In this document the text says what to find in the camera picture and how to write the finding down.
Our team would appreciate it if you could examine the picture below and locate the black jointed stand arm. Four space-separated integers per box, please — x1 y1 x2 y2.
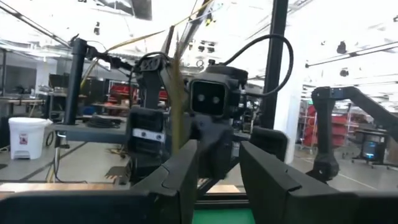
306 86 398 183

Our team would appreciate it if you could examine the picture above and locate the red tool cabinet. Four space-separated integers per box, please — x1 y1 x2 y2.
298 104 351 149
107 83 170 108

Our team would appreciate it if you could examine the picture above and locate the black pole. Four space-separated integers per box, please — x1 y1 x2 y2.
63 37 90 126

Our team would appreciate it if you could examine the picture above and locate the yellow cable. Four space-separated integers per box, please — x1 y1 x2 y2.
79 0 215 91

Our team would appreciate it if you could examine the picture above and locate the green table mat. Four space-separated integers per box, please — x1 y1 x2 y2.
192 207 256 224

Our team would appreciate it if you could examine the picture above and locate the black vertical frame post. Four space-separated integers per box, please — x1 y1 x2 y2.
262 0 290 130

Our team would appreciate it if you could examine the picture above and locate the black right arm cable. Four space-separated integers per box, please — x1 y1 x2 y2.
222 33 295 97

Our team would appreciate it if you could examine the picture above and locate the black cable coil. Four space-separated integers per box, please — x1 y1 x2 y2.
85 114 121 129

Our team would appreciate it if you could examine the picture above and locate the black cart with blue light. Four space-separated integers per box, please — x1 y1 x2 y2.
351 129 389 166

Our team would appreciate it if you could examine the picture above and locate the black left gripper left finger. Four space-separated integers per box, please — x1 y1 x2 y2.
0 139 200 224

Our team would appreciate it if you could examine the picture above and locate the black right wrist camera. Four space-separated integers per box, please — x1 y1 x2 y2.
188 78 228 118

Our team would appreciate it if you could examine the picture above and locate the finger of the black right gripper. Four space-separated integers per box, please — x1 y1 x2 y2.
126 107 170 184
191 118 234 180

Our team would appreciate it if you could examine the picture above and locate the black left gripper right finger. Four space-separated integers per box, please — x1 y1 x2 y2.
239 141 398 224

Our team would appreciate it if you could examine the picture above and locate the white pedal bin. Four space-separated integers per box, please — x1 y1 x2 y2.
8 116 53 161

